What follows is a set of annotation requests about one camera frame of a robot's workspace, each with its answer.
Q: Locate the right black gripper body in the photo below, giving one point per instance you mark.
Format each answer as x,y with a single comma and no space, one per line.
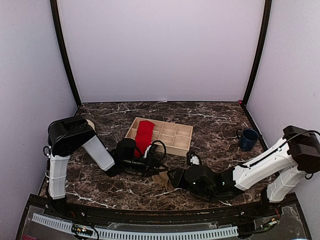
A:
210,194

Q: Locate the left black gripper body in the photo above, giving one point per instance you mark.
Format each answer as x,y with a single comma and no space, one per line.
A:
145,167

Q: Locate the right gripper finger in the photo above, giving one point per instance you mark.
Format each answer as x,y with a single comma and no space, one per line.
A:
179,183
176,174

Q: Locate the beige ribbed sock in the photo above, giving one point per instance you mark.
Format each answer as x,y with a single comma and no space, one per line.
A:
163,179

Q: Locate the red sock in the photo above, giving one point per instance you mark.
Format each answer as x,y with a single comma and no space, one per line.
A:
144,135

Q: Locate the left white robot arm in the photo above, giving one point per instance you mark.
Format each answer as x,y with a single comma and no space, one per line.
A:
67,135

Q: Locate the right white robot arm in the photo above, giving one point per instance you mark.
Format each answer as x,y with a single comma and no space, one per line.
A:
294,156

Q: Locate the wooden compartment tray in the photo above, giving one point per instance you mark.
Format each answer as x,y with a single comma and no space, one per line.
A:
176,137

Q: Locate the blue enamel mug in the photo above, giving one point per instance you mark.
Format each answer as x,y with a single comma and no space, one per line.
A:
247,138

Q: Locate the round wooden plate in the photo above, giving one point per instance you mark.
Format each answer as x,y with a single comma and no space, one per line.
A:
92,125

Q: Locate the right circuit board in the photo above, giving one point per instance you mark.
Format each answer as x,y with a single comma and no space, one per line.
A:
269,224

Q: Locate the circuit board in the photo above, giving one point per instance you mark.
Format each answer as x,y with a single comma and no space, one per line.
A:
81,230
269,224

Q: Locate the left circuit board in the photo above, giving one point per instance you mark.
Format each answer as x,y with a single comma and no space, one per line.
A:
81,230

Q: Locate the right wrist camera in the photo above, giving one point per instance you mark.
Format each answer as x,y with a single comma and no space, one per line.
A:
196,171

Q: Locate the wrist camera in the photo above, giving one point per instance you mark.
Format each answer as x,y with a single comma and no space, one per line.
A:
126,151
196,171

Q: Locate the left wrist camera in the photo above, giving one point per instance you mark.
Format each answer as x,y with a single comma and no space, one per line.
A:
126,151

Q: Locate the white slotted cable duct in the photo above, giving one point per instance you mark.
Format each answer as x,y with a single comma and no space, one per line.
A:
125,231

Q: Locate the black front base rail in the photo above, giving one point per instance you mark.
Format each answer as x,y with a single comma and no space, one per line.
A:
95,213

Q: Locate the left black frame post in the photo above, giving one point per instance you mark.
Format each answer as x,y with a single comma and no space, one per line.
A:
63,51

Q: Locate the black frame post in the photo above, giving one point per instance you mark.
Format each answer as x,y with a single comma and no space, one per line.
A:
258,52
63,51

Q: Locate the right black frame post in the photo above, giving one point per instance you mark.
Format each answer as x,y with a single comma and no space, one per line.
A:
258,52

